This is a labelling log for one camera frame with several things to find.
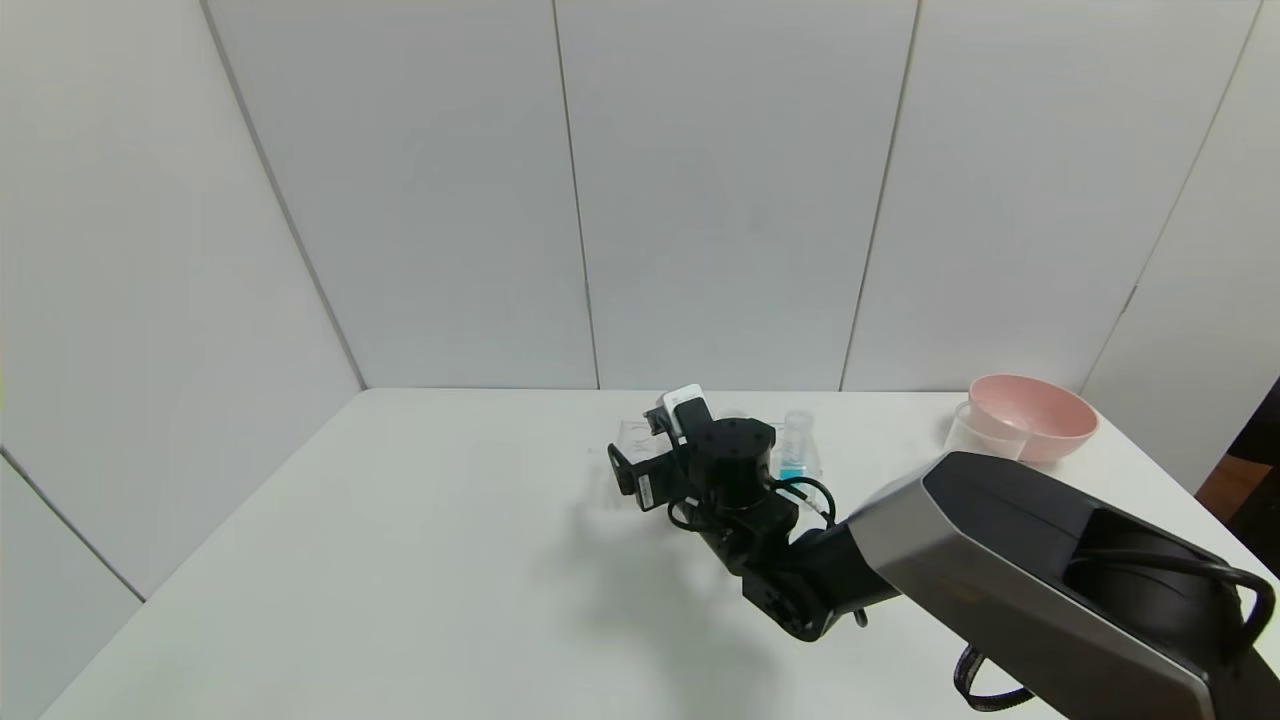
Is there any dark furniture beside table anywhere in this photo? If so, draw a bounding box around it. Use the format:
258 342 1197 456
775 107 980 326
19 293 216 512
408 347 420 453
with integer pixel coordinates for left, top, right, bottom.
1195 375 1280 579

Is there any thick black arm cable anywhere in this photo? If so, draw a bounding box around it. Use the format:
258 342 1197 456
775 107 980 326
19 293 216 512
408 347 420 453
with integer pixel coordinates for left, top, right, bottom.
1064 547 1279 653

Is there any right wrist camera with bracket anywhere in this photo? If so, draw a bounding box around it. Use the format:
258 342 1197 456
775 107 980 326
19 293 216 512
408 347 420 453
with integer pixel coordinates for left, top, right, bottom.
654 384 717 447

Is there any clear plastic measuring cup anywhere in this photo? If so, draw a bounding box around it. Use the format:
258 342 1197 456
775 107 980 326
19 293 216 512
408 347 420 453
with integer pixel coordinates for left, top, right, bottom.
944 400 1032 463

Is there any pink bowl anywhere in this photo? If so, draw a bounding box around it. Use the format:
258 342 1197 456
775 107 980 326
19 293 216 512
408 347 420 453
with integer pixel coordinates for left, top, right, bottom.
967 374 1100 466

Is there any black strap loop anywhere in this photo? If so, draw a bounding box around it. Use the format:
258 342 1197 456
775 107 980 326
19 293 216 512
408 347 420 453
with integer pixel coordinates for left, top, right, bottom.
954 644 1037 714

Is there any clear acrylic test tube rack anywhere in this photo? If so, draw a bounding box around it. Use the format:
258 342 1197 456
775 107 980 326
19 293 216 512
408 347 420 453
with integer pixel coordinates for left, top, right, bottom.
585 416 826 511

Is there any test tube with blue pigment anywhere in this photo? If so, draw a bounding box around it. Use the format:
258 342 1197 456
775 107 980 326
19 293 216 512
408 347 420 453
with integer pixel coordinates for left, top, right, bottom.
782 409 814 482

